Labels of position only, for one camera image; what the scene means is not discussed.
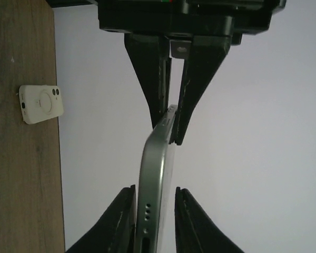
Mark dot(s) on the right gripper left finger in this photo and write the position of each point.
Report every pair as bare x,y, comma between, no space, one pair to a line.
115,229

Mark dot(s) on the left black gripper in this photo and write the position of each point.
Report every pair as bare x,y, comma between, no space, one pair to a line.
200,31

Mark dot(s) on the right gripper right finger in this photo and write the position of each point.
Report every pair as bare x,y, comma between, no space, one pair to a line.
194,229

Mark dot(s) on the green phone from beige case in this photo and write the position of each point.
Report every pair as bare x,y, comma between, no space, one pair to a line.
154,184

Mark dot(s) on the beige phone at back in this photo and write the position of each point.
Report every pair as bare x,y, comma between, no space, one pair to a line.
40,102

